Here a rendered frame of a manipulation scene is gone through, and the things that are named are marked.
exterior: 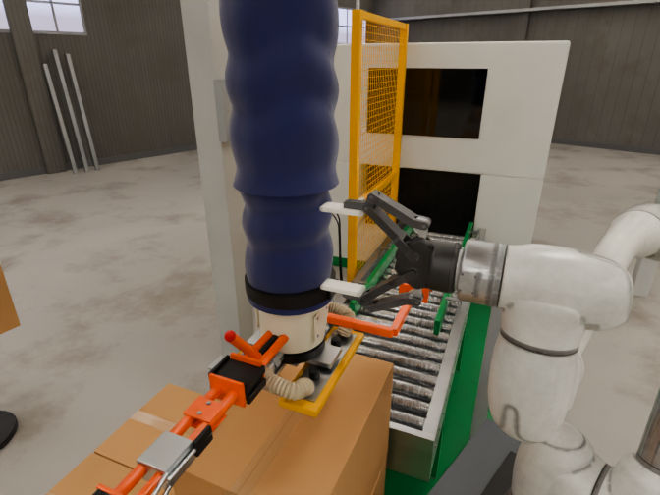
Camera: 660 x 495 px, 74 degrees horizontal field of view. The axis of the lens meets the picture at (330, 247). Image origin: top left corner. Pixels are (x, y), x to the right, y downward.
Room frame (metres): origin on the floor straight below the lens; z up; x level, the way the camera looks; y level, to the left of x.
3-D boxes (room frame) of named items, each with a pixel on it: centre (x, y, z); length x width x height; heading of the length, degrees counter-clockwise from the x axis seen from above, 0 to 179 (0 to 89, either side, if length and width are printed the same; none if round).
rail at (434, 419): (2.25, -0.80, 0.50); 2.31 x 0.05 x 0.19; 157
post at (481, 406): (1.64, -0.74, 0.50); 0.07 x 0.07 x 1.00; 67
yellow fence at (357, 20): (3.10, -0.35, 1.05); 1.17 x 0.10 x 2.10; 157
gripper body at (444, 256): (0.59, -0.14, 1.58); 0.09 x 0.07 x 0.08; 67
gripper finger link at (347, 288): (0.64, -0.02, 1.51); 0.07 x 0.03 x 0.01; 67
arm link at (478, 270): (0.56, -0.21, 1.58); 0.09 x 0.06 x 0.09; 157
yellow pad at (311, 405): (0.93, 0.01, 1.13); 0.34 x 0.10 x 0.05; 157
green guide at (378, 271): (2.81, -0.39, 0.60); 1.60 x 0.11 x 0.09; 157
